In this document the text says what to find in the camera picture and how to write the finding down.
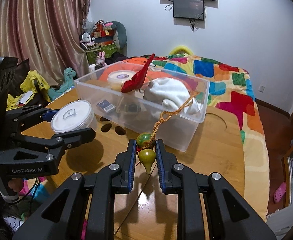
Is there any small green circuit board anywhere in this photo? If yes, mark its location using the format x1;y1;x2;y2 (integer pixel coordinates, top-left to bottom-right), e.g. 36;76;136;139
124;103;141;114

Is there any green gourd ornament with cord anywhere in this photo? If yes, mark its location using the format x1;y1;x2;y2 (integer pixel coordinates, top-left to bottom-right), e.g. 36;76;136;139
136;91;199;175

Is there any teal dinosaur plush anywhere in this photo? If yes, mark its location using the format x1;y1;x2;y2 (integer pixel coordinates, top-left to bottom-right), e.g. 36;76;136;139
48;67;76;101

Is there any grey plush cushion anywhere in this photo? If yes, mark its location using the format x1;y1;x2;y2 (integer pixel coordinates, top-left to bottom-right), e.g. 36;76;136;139
111;21;127;50

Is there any small black wall monitor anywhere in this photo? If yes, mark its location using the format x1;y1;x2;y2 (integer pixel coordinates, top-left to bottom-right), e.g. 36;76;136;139
172;0;206;21

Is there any colourful patchwork quilt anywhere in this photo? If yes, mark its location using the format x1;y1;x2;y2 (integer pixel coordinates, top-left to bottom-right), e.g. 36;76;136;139
153;54;270;219

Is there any pink slipper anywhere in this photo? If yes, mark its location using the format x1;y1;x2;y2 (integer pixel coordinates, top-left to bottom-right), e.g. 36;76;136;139
273;182;286;203

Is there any white round lidded container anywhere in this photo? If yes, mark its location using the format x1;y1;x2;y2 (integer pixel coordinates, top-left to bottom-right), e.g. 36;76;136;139
50;100;98;134

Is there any small dark blue card box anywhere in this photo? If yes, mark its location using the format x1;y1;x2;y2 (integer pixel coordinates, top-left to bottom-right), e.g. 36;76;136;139
97;99;116;113

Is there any pink bunny toy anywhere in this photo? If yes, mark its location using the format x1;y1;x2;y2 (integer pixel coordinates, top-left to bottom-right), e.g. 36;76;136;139
96;51;107;67

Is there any yellow garment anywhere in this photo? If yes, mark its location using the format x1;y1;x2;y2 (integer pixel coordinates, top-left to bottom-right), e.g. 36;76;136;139
6;70;51;111

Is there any orange puffer jacket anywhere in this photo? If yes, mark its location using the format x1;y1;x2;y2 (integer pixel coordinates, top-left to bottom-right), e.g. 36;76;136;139
99;56;177;86

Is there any red cloth pouch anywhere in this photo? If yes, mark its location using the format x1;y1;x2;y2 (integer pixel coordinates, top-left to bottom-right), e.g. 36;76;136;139
121;54;155;93

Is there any green gift box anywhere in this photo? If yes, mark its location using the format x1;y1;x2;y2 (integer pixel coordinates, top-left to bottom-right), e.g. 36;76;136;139
86;43;121;64

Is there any round tub purple label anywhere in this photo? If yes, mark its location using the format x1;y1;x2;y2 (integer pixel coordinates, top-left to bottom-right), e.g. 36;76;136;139
107;70;135;92

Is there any white drawstring cloth pouch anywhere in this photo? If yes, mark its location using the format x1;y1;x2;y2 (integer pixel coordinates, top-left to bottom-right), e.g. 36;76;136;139
144;77;190;112

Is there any pink satin curtain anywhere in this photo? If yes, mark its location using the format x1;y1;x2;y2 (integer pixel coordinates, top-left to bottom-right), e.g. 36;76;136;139
0;0;90;86

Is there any yellow curved pillow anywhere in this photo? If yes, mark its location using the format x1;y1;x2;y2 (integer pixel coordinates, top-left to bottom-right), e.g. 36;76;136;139
169;46;193;55

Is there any clear plastic storage bin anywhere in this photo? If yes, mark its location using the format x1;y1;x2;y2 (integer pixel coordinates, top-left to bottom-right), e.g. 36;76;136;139
75;61;210;152

